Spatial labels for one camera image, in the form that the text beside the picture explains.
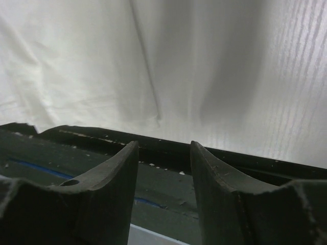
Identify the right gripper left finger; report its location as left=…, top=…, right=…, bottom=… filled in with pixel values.
left=1, top=141, right=139, bottom=244

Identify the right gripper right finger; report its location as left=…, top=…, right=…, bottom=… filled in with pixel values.
left=190, top=141, right=326, bottom=244

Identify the white t shirt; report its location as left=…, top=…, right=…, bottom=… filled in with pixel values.
left=1, top=1, right=283, bottom=158

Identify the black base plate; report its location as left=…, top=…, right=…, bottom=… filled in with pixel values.
left=1, top=123, right=326, bottom=239

